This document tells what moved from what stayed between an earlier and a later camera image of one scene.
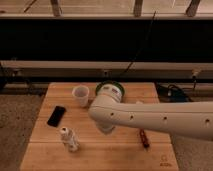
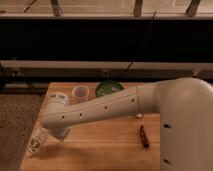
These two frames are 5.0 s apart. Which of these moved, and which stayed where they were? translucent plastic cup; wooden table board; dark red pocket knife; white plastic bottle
Moved: white plastic bottle
Stayed: dark red pocket knife; translucent plastic cup; wooden table board
